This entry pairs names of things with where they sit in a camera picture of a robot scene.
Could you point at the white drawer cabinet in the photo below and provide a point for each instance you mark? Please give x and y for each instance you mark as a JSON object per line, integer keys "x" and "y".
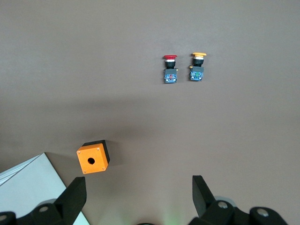
{"x": 23, "y": 185}

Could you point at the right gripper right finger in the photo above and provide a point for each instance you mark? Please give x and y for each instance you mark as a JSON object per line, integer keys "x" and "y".
{"x": 206, "y": 206}

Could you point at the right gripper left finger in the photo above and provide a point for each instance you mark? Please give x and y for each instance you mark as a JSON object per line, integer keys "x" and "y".
{"x": 70, "y": 201}

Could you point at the yellow mushroom push button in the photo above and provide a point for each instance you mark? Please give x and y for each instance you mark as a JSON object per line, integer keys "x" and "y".
{"x": 197, "y": 70}

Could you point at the red mushroom push button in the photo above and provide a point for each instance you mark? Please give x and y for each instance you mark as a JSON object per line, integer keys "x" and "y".
{"x": 170, "y": 70}

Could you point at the orange button enclosure box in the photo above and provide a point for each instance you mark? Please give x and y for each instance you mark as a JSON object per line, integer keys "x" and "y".
{"x": 98, "y": 154}

